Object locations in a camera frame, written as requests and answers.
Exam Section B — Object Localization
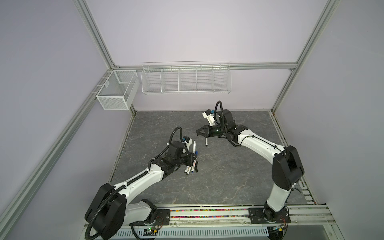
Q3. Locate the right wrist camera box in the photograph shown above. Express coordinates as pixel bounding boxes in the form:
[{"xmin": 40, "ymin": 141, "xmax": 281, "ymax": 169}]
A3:
[{"xmin": 202, "ymin": 109, "xmax": 216, "ymax": 127}]

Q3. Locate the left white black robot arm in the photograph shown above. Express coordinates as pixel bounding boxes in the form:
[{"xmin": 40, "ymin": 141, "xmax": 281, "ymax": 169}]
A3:
[{"xmin": 85, "ymin": 138, "xmax": 197, "ymax": 240}]

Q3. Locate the white mesh square basket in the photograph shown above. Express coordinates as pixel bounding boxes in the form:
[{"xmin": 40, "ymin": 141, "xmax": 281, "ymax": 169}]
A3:
[{"xmin": 96, "ymin": 70, "xmax": 140, "ymax": 111}]

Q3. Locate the white vented cable duct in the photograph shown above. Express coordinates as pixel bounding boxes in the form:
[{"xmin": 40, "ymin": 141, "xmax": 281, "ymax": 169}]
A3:
[{"xmin": 107, "ymin": 226, "xmax": 270, "ymax": 240}]

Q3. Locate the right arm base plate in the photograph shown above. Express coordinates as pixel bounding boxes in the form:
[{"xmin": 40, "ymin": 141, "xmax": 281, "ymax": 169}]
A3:
[{"xmin": 248, "ymin": 208, "xmax": 291, "ymax": 224}]

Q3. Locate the black corrugated left cable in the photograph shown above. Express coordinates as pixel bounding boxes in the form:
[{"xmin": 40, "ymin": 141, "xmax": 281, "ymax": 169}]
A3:
[{"xmin": 84, "ymin": 167, "xmax": 151, "ymax": 240}]

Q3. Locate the aluminium frame profile back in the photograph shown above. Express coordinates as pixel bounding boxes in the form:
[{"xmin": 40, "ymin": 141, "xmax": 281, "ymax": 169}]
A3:
[{"xmin": 115, "ymin": 61, "xmax": 298, "ymax": 72}]

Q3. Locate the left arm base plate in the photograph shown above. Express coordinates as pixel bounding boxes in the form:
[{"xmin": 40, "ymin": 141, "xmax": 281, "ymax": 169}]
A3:
[{"xmin": 133, "ymin": 209, "xmax": 171, "ymax": 226}]

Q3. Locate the aluminium frame profile right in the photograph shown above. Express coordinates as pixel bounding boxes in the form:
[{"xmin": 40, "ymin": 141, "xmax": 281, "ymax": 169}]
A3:
[{"xmin": 271, "ymin": 0, "xmax": 340, "ymax": 114}]

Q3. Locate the white wire long basket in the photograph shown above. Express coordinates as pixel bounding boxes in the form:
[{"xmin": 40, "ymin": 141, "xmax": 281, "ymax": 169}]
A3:
[{"xmin": 141, "ymin": 67, "xmax": 232, "ymax": 94}]

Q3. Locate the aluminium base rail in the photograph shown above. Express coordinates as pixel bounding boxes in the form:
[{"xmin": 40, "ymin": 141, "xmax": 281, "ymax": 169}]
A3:
[{"xmin": 155, "ymin": 204, "xmax": 337, "ymax": 229}]

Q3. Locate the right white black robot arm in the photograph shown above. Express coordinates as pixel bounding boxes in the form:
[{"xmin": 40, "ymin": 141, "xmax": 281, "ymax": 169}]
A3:
[{"xmin": 196, "ymin": 109, "xmax": 305, "ymax": 221}]

